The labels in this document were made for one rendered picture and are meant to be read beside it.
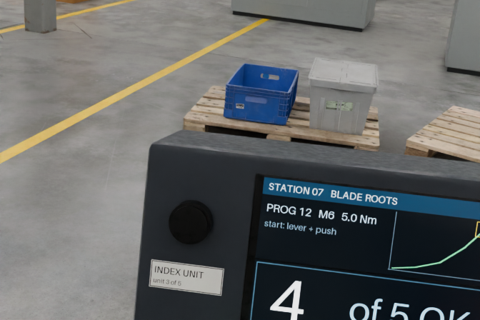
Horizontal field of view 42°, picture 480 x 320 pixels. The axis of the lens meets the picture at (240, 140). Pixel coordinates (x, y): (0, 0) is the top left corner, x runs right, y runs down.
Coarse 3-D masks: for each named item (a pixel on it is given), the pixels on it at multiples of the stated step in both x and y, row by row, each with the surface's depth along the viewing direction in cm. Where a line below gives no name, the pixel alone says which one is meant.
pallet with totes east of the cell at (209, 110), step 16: (208, 96) 429; (224, 96) 431; (192, 112) 394; (208, 112) 398; (304, 112) 412; (192, 128) 383; (208, 128) 391; (240, 128) 377; (256, 128) 375; (272, 128) 378; (288, 128) 380; (304, 128) 383; (368, 128) 396; (352, 144) 367; (368, 144) 365
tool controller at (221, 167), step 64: (192, 192) 42; (256, 192) 41; (320, 192) 41; (384, 192) 40; (448, 192) 40; (192, 256) 42; (256, 256) 41; (320, 256) 41; (384, 256) 41; (448, 256) 40
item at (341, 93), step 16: (320, 64) 404; (336, 64) 408; (352, 64) 411; (368, 64) 414; (320, 80) 368; (336, 80) 370; (352, 80) 373; (368, 80) 376; (320, 96) 373; (336, 96) 371; (352, 96) 369; (368, 96) 367; (320, 112) 377; (336, 112) 375; (352, 112) 373; (368, 112) 371; (320, 128) 382; (336, 128) 379; (352, 128) 377
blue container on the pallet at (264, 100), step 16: (256, 64) 434; (240, 80) 427; (256, 80) 436; (272, 80) 434; (288, 80) 432; (240, 96) 382; (256, 96) 380; (272, 96) 378; (288, 96) 378; (224, 112) 386; (240, 112) 385; (256, 112) 383; (272, 112) 381; (288, 112) 396
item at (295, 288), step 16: (256, 272) 42; (272, 272) 41; (288, 272) 41; (304, 272) 41; (320, 272) 41; (256, 288) 42; (272, 288) 42; (288, 288) 42; (304, 288) 41; (320, 288) 41; (256, 304) 42; (272, 304) 42; (288, 304) 42; (304, 304) 42; (320, 304) 41
